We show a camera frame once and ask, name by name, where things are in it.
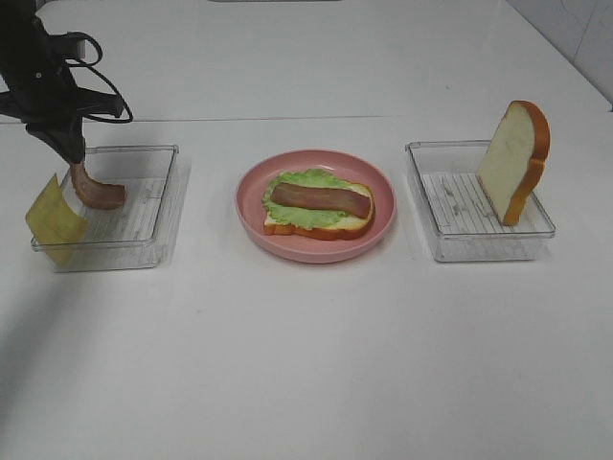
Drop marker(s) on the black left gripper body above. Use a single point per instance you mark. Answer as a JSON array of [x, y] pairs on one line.
[[37, 69]]

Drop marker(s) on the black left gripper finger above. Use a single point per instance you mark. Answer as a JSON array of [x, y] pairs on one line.
[[51, 137], [71, 141]]

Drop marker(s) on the curved bacon strip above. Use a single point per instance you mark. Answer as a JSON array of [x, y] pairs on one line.
[[95, 194]]

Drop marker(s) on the green lettuce leaf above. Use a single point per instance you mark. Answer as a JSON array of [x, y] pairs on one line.
[[303, 217]]

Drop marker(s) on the bread slice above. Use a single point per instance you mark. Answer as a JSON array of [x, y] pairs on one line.
[[345, 230], [515, 160]]

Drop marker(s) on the yellow cheese slice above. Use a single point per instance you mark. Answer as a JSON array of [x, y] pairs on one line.
[[54, 224]]

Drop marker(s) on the clear left ingredient tray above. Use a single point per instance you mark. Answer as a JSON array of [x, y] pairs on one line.
[[141, 233]]

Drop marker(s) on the pink round plate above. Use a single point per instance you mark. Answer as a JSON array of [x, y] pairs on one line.
[[298, 248]]

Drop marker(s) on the clear right bread tray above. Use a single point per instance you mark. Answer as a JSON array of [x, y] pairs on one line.
[[457, 218]]

